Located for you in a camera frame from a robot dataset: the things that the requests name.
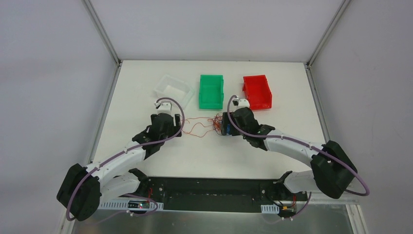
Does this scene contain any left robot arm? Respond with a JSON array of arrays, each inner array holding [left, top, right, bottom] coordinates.
[[56, 113, 185, 221]]

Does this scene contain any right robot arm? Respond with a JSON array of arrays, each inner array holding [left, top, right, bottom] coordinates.
[[221, 107, 357, 200]]

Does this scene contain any red plastic bin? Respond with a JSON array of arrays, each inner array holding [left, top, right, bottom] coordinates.
[[242, 75, 272, 111]]

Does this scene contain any green plastic bin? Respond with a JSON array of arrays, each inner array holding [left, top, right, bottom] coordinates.
[[199, 75, 224, 110]]

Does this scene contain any clear plastic bin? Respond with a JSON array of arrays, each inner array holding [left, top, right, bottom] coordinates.
[[154, 75, 194, 109]]

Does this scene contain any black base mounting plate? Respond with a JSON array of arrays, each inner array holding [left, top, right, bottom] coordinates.
[[133, 177, 308, 213]]

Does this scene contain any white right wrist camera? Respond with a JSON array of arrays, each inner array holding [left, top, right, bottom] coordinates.
[[232, 97, 250, 110]]

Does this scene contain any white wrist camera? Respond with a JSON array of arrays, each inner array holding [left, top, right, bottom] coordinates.
[[232, 97, 250, 110], [155, 100, 172, 115]]

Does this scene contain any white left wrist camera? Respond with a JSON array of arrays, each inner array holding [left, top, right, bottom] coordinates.
[[155, 100, 172, 115]]

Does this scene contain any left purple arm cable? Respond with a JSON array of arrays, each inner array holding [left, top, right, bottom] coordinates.
[[66, 97, 186, 222]]

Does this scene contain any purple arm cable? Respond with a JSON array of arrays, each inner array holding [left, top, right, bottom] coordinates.
[[66, 97, 186, 222], [226, 95, 371, 220]]

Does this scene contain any left white cable duct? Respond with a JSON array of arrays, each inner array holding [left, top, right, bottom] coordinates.
[[98, 199, 164, 211]]

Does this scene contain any white cable duct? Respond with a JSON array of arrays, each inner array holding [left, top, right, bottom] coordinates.
[[261, 204, 280, 214], [98, 199, 164, 211]]

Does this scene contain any right white cable duct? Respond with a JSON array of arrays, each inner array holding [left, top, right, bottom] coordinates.
[[261, 204, 280, 214]]

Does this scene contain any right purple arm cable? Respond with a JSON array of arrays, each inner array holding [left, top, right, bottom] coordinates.
[[226, 95, 371, 220]]

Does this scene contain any left aluminium frame post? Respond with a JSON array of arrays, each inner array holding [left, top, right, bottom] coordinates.
[[81, 0, 121, 66]]

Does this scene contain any aluminium frame post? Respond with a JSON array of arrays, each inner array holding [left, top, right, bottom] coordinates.
[[306, 0, 352, 68], [81, 0, 121, 66]]

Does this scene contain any right aluminium frame post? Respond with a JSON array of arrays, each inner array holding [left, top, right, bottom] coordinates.
[[306, 0, 352, 68]]

